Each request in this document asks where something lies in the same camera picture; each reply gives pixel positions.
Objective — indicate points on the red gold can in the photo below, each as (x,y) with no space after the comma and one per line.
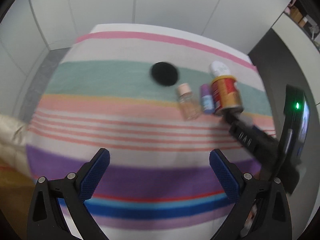
(226,95)

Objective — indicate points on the small clear glass bottle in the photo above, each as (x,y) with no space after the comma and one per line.
(188,102)

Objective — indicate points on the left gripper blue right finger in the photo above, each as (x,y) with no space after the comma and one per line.
(227,173)

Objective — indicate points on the brown cardboard box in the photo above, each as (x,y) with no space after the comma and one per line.
(16,188)

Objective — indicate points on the cream padded chair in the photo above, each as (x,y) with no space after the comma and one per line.
(13,135)

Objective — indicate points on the white round jar lid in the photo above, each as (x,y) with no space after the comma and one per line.
(218,68)

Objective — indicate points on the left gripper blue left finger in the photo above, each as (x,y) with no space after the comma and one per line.
(91,173)

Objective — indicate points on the small purple bottle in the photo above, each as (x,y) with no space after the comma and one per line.
(206,99)

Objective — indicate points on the black round puff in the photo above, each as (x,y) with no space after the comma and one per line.
(164,73)

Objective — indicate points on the striped colourful cloth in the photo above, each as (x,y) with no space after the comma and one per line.
(102,96)

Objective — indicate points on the brown box on shelf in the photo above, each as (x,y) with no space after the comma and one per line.
(295,14)

